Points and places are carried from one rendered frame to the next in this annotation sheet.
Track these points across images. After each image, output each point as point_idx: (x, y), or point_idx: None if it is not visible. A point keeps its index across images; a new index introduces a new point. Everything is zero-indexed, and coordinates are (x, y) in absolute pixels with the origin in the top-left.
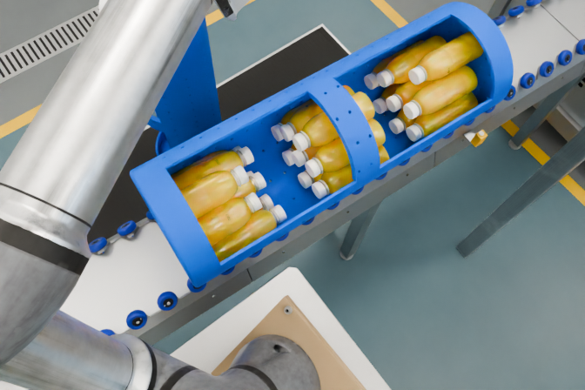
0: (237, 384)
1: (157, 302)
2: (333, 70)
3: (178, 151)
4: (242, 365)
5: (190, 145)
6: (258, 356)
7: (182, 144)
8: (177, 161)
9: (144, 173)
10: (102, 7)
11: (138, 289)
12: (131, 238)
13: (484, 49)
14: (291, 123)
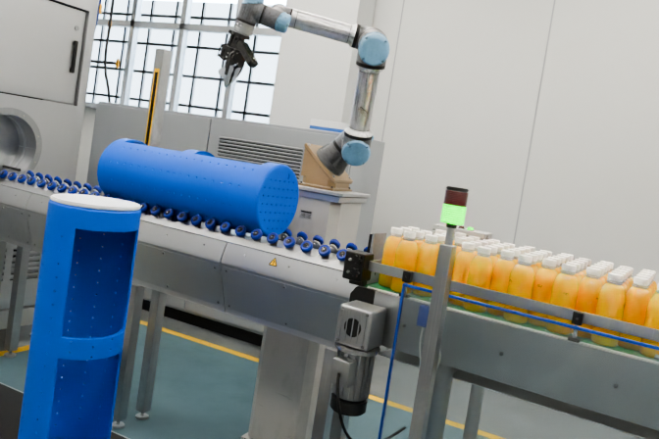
0: (341, 132)
1: (305, 235)
2: (176, 153)
3: (247, 167)
4: (333, 143)
5: (242, 166)
6: (328, 145)
7: (239, 171)
8: (255, 164)
9: (267, 168)
10: (109, 206)
11: (300, 248)
12: None
13: (145, 144)
14: None
